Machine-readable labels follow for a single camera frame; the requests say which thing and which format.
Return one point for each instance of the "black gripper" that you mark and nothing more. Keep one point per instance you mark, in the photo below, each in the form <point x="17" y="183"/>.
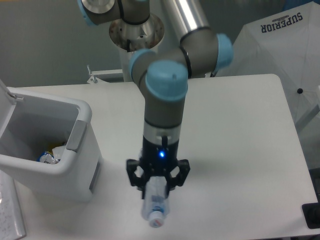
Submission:
<point x="157" y="160"/>

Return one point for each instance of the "clear crushed plastic bottle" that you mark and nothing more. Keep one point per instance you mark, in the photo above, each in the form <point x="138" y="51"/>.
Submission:
<point x="155" y="207"/>

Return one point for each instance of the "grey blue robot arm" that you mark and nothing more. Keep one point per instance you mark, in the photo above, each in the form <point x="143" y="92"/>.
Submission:
<point x="200" y="50"/>

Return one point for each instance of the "white crumpled paper trash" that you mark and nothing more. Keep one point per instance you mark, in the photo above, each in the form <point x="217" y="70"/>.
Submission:
<point x="58" y="152"/>

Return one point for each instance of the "blue white wrapper trash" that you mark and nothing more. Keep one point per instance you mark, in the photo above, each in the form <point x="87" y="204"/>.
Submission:
<point x="47" y="158"/>

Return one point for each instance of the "white trash can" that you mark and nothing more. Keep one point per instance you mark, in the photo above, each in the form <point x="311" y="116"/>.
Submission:
<point x="32" y="123"/>

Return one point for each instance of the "white paper sheet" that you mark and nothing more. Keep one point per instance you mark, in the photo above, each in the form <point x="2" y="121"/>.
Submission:
<point x="11" y="220"/>

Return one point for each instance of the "black device at edge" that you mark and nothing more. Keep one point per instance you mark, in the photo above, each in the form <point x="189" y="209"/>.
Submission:
<point x="311" y="213"/>

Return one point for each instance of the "white Superior umbrella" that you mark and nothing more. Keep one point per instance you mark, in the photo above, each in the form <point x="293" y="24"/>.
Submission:
<point x="286" y="44"/>

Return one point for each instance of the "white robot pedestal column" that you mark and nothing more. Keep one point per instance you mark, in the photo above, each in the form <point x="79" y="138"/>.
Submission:
<point x="130" y="38"/>

